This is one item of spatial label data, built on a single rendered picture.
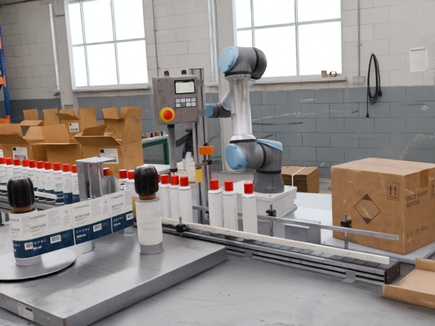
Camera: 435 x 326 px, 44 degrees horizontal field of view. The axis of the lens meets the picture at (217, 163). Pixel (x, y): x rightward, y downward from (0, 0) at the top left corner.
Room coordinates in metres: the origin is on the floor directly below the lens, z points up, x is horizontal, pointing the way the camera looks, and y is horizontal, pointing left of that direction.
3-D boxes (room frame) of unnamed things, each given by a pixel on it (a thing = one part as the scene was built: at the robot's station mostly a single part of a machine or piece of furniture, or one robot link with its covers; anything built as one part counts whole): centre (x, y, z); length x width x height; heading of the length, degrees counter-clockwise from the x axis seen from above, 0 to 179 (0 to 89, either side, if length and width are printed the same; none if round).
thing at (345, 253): (1.87, -0.07, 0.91); 1.07 x 0.01 x 0.02; 50
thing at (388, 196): (1.91, -0.60, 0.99); 0.30 x 0.24 x 0.27; 39
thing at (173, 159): (2.27, 0.19, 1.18); 0.04 x 0.04 x 0.21
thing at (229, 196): (1.95, -0.04, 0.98); 0.05 x 0.05 x 0.20
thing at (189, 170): (2.78, 0.14, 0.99); 0.16 x 0.12 x 0.07; 60
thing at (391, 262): (2.08, 0.12, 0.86); 1.65 x 0.08 x 0.04; 50
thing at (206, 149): (2.10, 0.06, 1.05); 0.10 x 0.04 x 0.33; 140
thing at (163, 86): (2.22, 0.15, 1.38); 0.17 x 0.10 x 0.19; 105
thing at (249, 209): (1.90, -0.11, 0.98); 0.05 x 0.05 x 0.20
